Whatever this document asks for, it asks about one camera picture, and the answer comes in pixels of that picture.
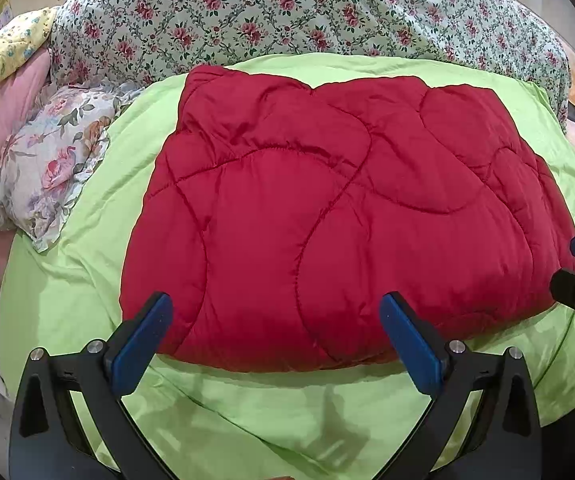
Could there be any red quilted jacket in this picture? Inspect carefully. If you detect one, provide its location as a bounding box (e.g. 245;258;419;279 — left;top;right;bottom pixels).
120;66;575;373

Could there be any large floral print pillow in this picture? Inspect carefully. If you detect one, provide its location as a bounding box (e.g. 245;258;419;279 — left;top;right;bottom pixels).
0;80;142;252

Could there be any yellow floral cloth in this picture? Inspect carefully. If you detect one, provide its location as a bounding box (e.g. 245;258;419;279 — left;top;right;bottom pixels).
0;8;56;82

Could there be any small rose print quilt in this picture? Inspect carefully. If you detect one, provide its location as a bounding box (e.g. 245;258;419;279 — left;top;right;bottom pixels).
50;0;571;122

